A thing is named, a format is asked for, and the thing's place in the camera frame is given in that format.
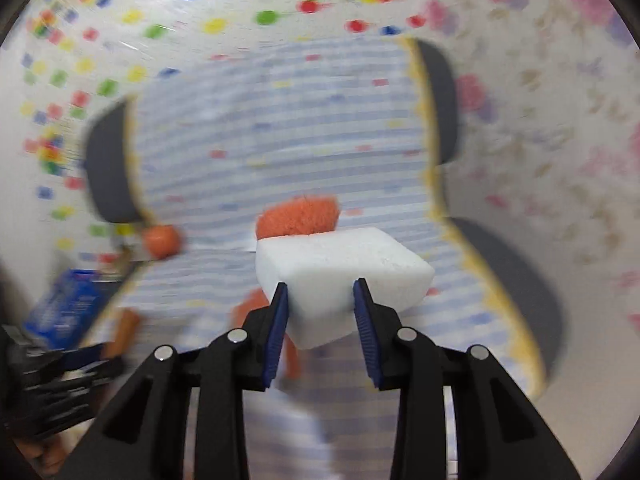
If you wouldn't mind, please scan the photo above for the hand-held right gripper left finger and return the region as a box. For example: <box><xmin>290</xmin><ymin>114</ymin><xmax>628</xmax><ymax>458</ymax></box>
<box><xmin>57</xmin><ymin>282</ymin><xmax>290</xmax><ymax>480</ymax></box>

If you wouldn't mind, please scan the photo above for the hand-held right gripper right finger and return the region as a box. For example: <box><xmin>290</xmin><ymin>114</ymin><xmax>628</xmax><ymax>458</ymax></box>
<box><xmin>352</xmin><ymin>277</ymin><xmax>581</xmax><ymax>480</ymax></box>

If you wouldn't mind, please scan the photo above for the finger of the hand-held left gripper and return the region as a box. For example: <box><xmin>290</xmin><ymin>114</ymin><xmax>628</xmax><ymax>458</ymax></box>
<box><xmin>55</xmin><ymin>342</ymin><xmax>126</xmax><ymax>386</ymax></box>

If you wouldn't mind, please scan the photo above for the white foam block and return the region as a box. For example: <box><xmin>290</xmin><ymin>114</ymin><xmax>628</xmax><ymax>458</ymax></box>
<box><xmin>255</xmin><ymin>226</ymin><xmax>436</xmax><ymax>351</ymax></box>

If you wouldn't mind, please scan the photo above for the blue plastic basket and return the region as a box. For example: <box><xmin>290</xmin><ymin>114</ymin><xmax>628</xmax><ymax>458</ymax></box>
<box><xmin>22</xmin><ymin>268</ymin><xmax>118</xmax><ymax>348</ymax></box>

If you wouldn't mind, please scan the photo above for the red apple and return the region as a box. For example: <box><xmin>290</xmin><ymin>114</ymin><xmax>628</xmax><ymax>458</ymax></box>
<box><xmin>142</xmin><ymin>225</ymin><xmax>182</xmax><ymax>261</ymax></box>

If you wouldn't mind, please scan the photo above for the blue checkered dotted cloth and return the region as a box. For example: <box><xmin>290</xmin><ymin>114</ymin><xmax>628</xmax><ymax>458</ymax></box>
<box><xmin>107</xmin><ymin>35</ymin><xmax>548</xmax><ymax>480</ymax></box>

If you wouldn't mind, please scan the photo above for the grey office chair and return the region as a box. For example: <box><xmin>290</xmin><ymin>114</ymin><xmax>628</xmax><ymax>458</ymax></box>
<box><xmin>82</xmin><ymin>37</ymin><xmax>566</xmax><ymax>401</ymax></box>

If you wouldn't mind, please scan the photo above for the balloon print plastic sheet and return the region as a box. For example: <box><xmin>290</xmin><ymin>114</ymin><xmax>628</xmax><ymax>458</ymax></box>
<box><xmin>0</xmin><ymin>0</ymin><xmax>426</xmax><ymax>271</ymax></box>

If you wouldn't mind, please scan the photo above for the floral print wall sheet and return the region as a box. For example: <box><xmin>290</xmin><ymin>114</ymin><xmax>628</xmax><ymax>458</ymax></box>
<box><xmin>400</xmin><ymin>0</ymin><xmax>640</xmax><ymax>351</ymax></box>

